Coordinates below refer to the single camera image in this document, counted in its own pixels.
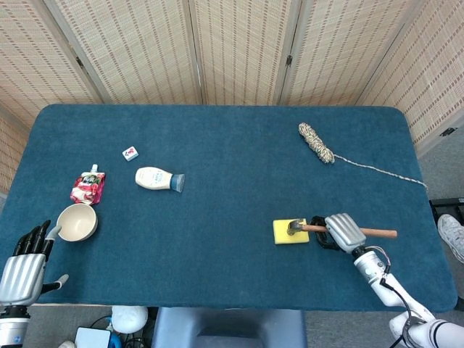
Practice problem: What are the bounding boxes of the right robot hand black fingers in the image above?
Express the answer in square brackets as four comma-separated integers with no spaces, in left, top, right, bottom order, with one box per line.
[310,212,367,254]

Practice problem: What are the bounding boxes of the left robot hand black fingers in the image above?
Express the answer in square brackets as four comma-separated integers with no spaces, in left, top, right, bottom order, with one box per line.
[0,220,70,304]

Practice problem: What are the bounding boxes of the wooden handled claw hammer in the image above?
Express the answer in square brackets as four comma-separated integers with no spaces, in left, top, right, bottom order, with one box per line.
[286,217,398,240]

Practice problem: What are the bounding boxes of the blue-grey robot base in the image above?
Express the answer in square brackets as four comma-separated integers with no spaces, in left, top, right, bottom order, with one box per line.
[150,307,308,348]

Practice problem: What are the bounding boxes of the yellow sponge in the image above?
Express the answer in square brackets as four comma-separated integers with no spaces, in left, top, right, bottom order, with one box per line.
[272,218,311,246]

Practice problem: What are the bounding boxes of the beige bowl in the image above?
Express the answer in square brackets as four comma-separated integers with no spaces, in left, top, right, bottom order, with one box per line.
[56,203,99,242]

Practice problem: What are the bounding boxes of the white box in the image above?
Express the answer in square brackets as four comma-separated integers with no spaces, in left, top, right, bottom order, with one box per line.
[74,326,113,348]

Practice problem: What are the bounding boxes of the black floor equipment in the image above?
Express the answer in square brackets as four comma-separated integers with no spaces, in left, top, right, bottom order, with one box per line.
[429,197,464,222]

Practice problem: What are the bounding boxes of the white sneaker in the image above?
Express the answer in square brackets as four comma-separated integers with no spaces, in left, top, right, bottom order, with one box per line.
[437,213,464,264]

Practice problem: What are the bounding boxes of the red drink pouch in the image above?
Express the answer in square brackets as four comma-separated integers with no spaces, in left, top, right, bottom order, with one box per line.
[70,164,107,206]

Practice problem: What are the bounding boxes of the white round object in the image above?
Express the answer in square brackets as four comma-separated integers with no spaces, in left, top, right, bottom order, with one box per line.
[111,305,149,334]

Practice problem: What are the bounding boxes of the blue tablecloth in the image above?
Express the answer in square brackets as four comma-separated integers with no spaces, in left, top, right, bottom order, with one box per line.
[0,104,458,313]

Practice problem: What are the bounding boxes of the white squeeze bottle blue cap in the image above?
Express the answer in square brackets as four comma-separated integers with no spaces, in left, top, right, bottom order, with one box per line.
[135,166,186,193]

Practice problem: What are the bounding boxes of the woven folding screen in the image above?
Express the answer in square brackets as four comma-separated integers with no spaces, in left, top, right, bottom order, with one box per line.
[0,0,464,195]

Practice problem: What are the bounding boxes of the braided rope bundle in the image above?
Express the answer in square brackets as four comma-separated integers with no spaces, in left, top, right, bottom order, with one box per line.
[298,122,431,189]

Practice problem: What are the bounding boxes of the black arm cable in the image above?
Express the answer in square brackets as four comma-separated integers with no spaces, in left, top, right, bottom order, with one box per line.
[378,273,436,348]

